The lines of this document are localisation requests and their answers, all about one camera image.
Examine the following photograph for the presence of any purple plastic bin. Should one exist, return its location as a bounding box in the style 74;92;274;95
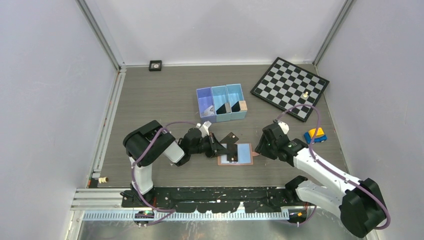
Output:
196;87;216;123

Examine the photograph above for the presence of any black white chessboard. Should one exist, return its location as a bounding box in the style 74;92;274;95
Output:
250;57;330;122

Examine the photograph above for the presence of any black card right bin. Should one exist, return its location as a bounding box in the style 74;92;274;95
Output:
226;143;238;163

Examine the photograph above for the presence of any small black square device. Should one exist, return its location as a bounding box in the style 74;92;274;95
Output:
148;60;163;72

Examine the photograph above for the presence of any aluminium rail frame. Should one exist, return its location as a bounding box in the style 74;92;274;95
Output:
67;186;374;229

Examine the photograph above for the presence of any black credit card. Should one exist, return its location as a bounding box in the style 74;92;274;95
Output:
219;132;239;145

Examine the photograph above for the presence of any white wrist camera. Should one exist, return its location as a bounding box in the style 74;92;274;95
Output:
277;121;290;135
196;121;212;137

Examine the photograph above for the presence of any blue yellow toy car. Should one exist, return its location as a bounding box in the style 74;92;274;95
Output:
303;127;328;144

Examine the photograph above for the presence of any right light blue bin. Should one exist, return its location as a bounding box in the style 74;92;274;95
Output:
226;83;247;121

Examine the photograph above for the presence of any small beige cylinder piece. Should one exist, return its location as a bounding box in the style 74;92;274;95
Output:
97;177;109;184

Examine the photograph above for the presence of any brown leather card holder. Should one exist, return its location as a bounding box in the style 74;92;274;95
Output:
217;143;258;166

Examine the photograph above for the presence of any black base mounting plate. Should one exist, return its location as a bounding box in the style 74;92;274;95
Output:
120;186;316;214

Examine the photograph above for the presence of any black card bin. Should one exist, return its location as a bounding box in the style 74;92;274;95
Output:
226;143;238;163
216;102;231;115

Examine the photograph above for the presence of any silver card purple bin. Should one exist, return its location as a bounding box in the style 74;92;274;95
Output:
201;105;215;117

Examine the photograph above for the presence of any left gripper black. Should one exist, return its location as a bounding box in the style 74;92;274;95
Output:
189;132;230;158

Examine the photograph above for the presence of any middle light blue bin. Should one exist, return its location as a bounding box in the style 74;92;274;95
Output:
211;85;231;123

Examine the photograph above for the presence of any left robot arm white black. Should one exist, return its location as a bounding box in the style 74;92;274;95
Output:
123;120;227;207

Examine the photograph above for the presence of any light blue bin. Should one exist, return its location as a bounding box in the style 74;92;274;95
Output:
226;83;247;121
211;85;231;123

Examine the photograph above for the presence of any black card middle bin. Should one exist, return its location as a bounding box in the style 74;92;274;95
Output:
216;102;231;115

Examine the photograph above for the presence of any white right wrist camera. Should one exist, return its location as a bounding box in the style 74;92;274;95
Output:
277;121;290;135

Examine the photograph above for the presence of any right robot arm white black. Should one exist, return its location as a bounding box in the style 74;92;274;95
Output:
255;120;391;238

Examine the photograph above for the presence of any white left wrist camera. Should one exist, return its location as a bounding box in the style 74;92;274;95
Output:
196;121;212;137

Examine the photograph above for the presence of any tan card right bin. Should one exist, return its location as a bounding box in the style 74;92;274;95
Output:
238;100;248;112

